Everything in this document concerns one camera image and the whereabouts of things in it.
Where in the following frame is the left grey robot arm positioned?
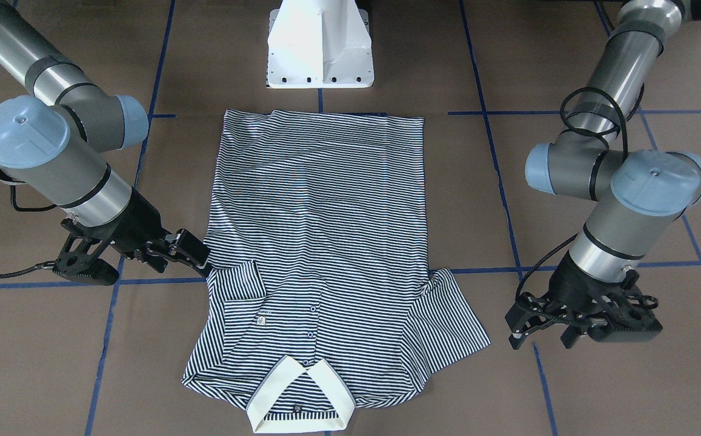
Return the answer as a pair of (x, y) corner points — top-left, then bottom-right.
(505, 1), (701, 349)

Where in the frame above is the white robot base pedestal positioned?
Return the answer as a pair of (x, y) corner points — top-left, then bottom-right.
(265, 1), (375, 89)

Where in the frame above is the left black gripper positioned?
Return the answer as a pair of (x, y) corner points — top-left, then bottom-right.
(505, 255), (663, 349)

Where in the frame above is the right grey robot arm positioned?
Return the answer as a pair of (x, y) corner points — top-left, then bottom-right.
(0, 1), (211, 285)

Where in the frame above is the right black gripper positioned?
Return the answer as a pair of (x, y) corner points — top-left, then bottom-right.
(53, 191), (213, 285)

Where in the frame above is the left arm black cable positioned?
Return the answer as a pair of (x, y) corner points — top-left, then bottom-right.
(515, 87), (630, 303)

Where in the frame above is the navy white striped polo shirt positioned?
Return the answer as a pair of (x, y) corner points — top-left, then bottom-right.
(182, 110), (491, 434)

